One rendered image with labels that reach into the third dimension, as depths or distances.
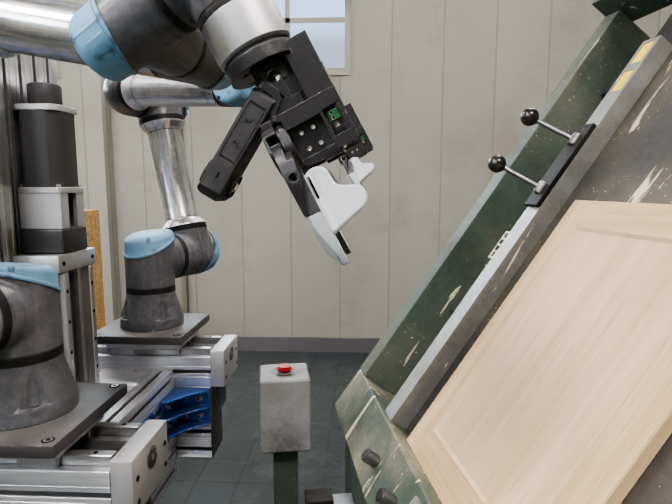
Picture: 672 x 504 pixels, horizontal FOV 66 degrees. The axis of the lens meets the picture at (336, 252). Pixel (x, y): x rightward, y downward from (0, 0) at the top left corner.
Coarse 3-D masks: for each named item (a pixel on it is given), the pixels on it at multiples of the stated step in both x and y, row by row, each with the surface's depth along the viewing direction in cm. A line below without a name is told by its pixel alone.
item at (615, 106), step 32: (640, 64) 103; (608, 96) 107; (608, 128) 104; (576, 160) 104; (544, 224) 105; (512, 256) 105; (480, 288) 106; (448, 320) 110; (480, 320) 106; (448, 352) 106; (416, 384) 105
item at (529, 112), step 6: (528, 108) 109; (522, 114) 109; (528, 114) 108; (534, 114) 108; (522, 120) 109; (528, 120) 108; (534, 120) 108; (540, 120) 108; (546, 126) 108; (552, 126) 107; (558, 132) 107; (564, 132) 107; (576, 132) 106; (570, 138) 106; (576, 138) 105; (570, 144) 106
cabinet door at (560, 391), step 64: (576, 256) 88; (640, 256) 75; (512, 320) 93; (576, 320) 79; (640, 320) 68; (448, 384) 99; (512, 384) 83; (576, 384) 71; (640, 384) 62; (448, 448) 87; (512, 448) 74; (576, 448) 65; (640, 448) 57
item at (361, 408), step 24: (360, 384) 128; (336, 408) 132; (360, 408) 119; (384, 408) 112; (360, 432) 112; (384, 432) 103; (360, 456) 105; (384, 456) 97; (408, 456) 91; (360, 480) 100; (384, 480) 92; (408, 480) 86
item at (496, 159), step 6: (492, 156) 109; (498, 156) 108; (492, 162) 109; (498, 162) 108; (504, 162) 108; (492, 168) 109; (498, 168) 108; (504, 168) 109; (510, 168) 109; (516, 174) 108; (522, 180) 108; (528, 180) 107; (534, 186) 107; (540, 186) 106; (534, 192) 107; (540, 192) 105
